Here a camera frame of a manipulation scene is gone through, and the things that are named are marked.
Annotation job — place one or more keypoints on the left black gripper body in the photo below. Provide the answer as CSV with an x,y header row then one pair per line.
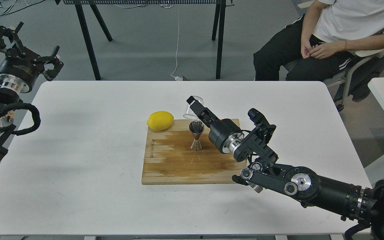
x,y
19,75

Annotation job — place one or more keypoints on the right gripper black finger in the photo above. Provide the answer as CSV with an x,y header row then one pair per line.
x,y
205,115

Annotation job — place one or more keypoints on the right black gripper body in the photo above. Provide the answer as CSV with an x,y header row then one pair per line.
x,y
225,135

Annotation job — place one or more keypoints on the steel double jigger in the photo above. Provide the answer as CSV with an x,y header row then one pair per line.
x,y
196,128

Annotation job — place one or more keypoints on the clear glass measuring cup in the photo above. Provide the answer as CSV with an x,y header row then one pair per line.
x,y
192,103

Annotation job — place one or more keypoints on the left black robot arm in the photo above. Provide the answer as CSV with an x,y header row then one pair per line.
x,y
12,46

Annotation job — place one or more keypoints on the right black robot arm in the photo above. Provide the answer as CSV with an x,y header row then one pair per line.
x,y
366,205

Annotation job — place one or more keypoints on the yellow lemon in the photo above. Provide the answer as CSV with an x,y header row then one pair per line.
x,y
160,120

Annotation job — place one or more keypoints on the wooden cutting board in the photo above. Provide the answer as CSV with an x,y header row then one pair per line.
x,y
169,159

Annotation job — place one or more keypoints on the seated person white shirt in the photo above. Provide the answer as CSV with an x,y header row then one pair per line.
x,y
322,40

